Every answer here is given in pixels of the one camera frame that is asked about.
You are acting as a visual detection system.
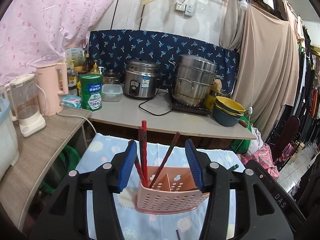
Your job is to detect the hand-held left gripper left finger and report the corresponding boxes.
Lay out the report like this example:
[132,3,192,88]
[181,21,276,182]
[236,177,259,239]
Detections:
[30,140,138,240]

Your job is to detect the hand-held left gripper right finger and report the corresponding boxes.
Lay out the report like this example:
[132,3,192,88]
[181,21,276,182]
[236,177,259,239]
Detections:
[185,139,293,240]

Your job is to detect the dark red chopstick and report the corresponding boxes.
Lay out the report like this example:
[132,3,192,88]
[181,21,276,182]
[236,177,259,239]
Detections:
[134,159,147,187]
[149,132,181,189]

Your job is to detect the pink perforated utensil holder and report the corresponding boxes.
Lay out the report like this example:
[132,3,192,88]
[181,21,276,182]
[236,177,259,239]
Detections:
[135,165,210,215]

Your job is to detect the green bag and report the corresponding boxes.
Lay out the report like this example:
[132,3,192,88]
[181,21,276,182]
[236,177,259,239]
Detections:
[230,137,253,153]

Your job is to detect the pink floral cloth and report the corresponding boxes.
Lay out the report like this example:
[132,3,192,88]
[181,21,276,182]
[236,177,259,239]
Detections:
[237,145,279,181]

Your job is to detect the grey counter board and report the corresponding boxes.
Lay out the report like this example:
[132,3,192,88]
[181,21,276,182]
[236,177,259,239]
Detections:
[89,87,257,141]

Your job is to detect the blue bowl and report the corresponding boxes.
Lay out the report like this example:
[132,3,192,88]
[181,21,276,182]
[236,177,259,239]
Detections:
[212,106,244,127]

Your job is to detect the black induction cooktop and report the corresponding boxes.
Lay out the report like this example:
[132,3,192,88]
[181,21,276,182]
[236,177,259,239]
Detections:
[171,99,212,117]

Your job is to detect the black chair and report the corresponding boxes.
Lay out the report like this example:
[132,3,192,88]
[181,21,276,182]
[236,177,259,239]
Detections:
[271,116,301,171]

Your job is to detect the blue dotted tablecloth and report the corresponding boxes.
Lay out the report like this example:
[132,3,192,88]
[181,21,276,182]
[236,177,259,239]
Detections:
[75,133,248,240]

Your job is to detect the yellow bowl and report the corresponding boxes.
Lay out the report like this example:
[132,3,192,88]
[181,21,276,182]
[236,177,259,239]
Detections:
[215,96,246,117]

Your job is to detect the clear food container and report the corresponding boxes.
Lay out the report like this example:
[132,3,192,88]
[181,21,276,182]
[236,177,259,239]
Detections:
[101,84,123,103]

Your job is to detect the green milk powder can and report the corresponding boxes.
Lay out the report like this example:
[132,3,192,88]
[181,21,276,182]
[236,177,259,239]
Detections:
[80,74,104,111]

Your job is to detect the tan loofah sponge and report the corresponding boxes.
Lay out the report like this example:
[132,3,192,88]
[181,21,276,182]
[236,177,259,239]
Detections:
[212,79,223,93]

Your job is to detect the wooden side shelf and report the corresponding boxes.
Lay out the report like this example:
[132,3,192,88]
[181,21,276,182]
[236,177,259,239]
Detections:
[0,102,93,230]

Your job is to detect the wet wipes packet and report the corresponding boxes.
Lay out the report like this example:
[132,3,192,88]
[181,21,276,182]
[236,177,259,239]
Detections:
[62,96,82,109]

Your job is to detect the steel steamer pot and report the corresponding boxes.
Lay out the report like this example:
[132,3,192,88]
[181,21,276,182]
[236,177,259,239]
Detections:
[169,54,223,107]

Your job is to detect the steel rice cooker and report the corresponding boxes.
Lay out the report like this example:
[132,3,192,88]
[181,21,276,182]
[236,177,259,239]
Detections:
[123,59,163,100]

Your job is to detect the small steel pot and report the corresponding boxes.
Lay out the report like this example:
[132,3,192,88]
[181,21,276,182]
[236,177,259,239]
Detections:
[102,69,122,86]

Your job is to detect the clear oil bottle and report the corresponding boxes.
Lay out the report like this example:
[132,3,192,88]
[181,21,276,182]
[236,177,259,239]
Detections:
[68,60,77,86]

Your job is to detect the pink electric kettle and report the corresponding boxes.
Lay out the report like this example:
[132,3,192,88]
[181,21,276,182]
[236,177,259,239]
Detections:
[36,62,69,117]

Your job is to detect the hanging clothes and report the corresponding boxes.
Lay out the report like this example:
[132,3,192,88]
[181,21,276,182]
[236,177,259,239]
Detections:
[295,0,320,205]

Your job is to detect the white blender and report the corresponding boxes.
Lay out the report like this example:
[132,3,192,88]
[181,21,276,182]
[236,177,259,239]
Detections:
[4,74,47,138]

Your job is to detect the white plastic storage box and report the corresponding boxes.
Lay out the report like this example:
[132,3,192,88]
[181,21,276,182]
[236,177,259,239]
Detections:
[0,97,20,180]

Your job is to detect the navy floral cloth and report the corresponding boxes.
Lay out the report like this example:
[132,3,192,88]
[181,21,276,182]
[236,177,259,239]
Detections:
[87,29,239,98]

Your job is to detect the beige curtain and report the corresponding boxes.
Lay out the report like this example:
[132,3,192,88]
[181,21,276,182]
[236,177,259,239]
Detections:
[219,0,303,143]

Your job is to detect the pink patterned curtain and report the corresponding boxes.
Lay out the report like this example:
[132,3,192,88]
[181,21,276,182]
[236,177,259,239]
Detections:
[0,0,127,87]

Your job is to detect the white kettle cord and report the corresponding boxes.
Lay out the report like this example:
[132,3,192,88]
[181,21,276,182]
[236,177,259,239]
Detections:
[56,112,98,136]

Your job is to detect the black power cord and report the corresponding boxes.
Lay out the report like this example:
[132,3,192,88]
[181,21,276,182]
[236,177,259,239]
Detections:
[139,90,173,117]

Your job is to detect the white cable with switch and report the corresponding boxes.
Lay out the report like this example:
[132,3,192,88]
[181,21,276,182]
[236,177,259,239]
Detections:
[242,0,256,131]

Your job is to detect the white wall switch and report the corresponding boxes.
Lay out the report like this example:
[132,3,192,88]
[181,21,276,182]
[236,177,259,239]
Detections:
[184,4,196,18]

